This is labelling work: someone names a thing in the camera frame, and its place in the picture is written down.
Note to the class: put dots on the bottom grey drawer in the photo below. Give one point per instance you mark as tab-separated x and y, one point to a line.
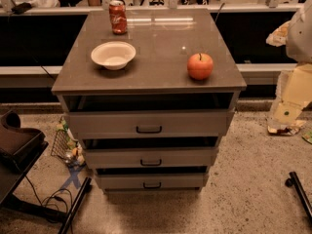
161	181

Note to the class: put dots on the grey drawer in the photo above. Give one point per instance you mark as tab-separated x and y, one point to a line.
150	158
137	124
161	181

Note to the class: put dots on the crumpled snack bag on floor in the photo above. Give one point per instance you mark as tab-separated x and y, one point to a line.
275	128

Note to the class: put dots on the red apple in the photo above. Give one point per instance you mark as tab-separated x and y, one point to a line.
200	66

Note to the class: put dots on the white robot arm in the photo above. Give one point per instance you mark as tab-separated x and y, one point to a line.
296	35

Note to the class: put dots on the grey drawer cabinet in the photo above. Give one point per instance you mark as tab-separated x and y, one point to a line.
155	80

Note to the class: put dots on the middle grey drawer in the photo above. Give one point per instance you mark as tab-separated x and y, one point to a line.
150	158

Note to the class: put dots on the dark chair left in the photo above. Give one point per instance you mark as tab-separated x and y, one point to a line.
20	147

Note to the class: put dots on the white paper bowl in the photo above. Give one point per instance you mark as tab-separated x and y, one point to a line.
113	55

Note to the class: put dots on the green packet right edge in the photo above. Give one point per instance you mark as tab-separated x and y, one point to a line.
308	137

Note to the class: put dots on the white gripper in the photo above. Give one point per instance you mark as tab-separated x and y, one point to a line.
300	38

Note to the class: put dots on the black bar lower left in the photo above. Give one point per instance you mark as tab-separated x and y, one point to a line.
85	188

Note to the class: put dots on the wire basket with items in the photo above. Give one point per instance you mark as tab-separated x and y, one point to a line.
65	147

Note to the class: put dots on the black bar with wheel right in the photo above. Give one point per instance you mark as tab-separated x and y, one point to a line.
293	180

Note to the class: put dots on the top grey drawer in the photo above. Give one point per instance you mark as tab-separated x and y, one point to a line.
137	124

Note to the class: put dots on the red coke can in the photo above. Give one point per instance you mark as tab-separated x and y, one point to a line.
117	13

